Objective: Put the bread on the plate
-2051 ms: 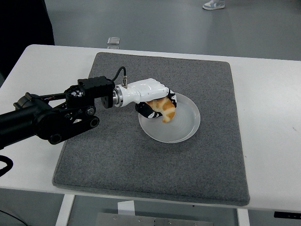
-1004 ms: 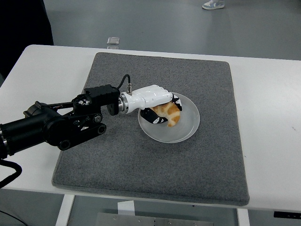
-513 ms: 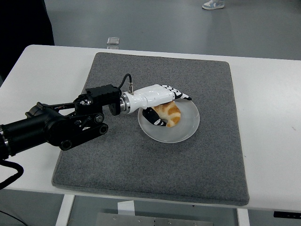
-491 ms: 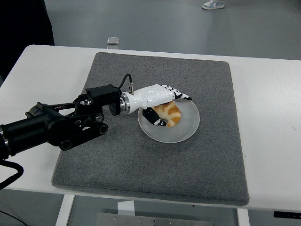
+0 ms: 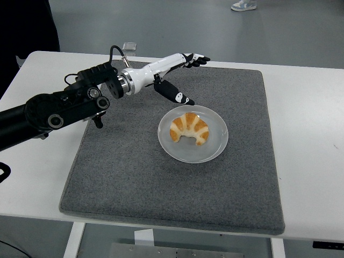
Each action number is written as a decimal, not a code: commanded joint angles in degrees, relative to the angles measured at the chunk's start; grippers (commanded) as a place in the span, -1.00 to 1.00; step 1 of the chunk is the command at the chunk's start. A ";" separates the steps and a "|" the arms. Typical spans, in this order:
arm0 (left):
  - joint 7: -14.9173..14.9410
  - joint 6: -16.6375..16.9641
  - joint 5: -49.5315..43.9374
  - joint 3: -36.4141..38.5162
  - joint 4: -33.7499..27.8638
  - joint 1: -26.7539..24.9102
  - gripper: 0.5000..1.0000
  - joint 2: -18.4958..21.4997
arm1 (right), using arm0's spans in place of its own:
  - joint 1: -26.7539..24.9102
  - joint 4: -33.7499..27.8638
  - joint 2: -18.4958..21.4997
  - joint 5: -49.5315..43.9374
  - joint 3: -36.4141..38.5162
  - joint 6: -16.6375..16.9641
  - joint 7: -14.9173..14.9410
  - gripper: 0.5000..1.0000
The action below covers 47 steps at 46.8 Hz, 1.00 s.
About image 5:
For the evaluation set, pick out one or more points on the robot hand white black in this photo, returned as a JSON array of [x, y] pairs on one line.
[[145, 74]]

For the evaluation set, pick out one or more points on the white table leg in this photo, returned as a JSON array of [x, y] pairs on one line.
[[74, 240], [277, 248]]

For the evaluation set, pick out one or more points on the grey round plate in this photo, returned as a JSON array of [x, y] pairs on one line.
[[188, 154]]

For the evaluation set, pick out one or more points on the grey metal plate with screws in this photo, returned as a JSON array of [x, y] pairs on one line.
[[174, 251]]

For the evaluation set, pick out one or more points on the person's shoe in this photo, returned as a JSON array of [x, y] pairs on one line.
[[243, 5]]

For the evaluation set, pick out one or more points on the black table control panel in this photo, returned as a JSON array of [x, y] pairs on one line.
[[328, 245]]

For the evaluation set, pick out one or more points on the croissant bread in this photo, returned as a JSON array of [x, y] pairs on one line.
[[192, 125]]

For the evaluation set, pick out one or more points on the large black object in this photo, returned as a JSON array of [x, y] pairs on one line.
[[24, 24]]

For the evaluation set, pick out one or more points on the white table column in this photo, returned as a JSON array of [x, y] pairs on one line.
[[143, 236]]

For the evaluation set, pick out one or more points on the grey felt mat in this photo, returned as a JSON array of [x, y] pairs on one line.
[[174, 188]]

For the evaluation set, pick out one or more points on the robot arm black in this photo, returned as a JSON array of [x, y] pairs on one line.
[[40, 110]]

